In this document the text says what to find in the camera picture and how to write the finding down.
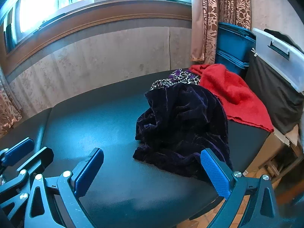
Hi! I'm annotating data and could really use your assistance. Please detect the red knitted sweater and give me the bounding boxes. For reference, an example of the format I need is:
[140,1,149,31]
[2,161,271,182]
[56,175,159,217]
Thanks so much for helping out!
[189,64,275,132]

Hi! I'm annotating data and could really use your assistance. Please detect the cardboard box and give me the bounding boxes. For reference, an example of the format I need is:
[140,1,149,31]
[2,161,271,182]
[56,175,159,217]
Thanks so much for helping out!
[246,123,304,178]

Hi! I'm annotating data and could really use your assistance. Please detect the wooden stool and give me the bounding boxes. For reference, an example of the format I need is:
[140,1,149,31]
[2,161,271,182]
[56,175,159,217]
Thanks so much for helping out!
[266,147,300,180]

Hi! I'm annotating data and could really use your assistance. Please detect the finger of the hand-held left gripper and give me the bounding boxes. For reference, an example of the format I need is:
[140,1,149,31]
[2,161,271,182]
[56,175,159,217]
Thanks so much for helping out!
[0,138,35,169]
[0,147,55,219]

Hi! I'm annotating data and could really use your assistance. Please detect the wooden window sill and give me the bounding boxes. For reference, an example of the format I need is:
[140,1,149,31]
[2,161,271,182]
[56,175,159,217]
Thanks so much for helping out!
[0,1,193,74]

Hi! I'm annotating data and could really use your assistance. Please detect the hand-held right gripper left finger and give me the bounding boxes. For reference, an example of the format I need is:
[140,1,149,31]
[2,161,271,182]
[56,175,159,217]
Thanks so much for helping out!
[24,148,104,228]

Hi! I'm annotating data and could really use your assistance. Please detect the blue storage bin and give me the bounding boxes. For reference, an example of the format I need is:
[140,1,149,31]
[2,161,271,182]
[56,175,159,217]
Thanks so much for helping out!
[215,50,250,79]
[217,22,257,61]

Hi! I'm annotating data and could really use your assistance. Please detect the dark purple velvet garment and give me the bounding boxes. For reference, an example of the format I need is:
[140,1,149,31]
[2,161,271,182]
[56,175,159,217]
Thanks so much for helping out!
[132,83,234,186]

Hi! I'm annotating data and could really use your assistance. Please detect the leopard print garment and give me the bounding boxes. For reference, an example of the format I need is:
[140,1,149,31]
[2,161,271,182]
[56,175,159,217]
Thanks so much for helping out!
[150,68,202,91]

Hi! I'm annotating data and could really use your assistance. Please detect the dark cloth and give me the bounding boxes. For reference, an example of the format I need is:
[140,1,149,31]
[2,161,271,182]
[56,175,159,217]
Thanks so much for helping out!
[244,51,304,136]

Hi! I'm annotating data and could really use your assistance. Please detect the clear plastic storage box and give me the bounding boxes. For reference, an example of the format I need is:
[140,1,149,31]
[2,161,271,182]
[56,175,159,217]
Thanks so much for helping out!
[252,27,304,93]

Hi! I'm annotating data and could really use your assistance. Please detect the window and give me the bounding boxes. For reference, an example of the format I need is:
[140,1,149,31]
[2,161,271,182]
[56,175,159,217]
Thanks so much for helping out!
[3,0,192,50]

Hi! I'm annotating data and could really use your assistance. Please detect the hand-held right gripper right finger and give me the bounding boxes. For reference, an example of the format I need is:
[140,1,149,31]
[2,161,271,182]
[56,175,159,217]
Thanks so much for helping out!
[200,148,281,228]

